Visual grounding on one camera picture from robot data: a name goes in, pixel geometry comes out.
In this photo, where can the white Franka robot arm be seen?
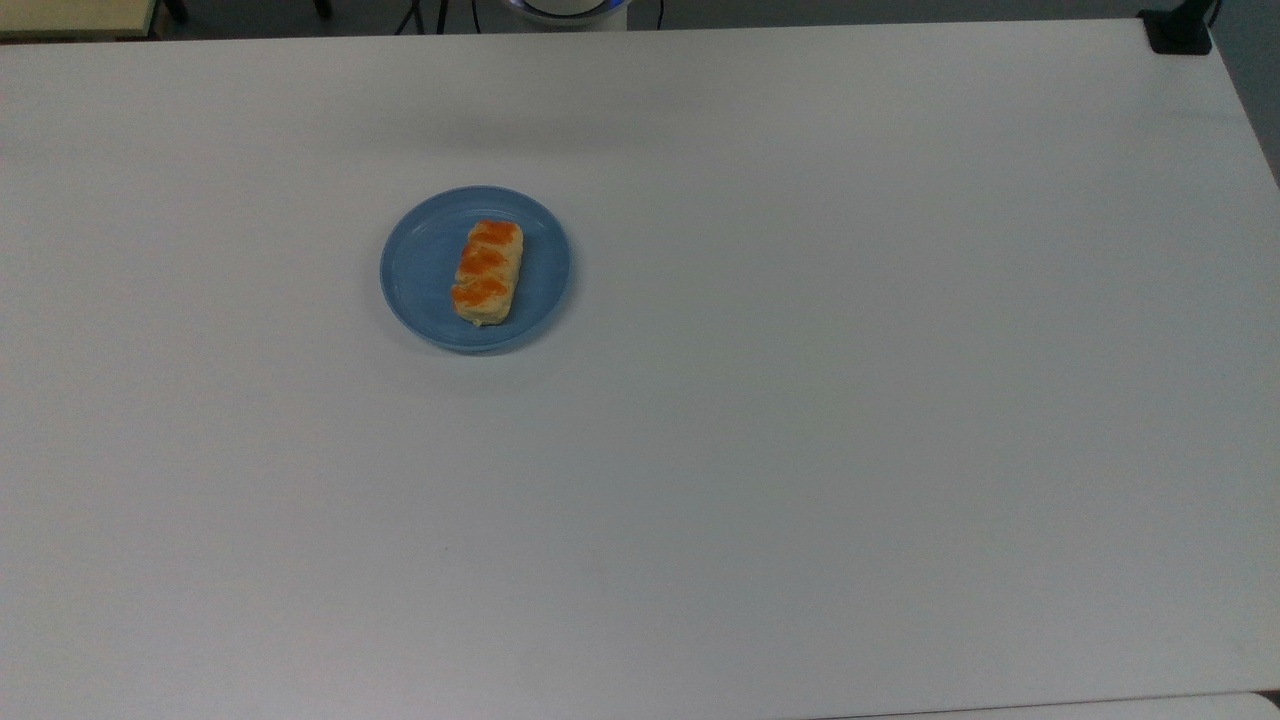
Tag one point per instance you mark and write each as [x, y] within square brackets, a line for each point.
[565, 10]

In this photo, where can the light wooden table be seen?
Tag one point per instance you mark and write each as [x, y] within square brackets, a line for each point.
[70, 16]

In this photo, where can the black table clamp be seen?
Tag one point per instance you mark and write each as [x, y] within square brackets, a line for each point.
[1178, 32]

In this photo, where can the black tripod legs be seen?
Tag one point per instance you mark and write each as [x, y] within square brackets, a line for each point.
[440, 12]

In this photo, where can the orange glazed bread loaf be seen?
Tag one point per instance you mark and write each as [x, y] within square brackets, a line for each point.
[486, 274]

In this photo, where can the blue round plate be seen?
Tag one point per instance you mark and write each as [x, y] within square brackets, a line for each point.
[420, 280]

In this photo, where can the black chair leg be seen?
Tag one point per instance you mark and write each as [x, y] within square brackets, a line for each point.
[176, 10]

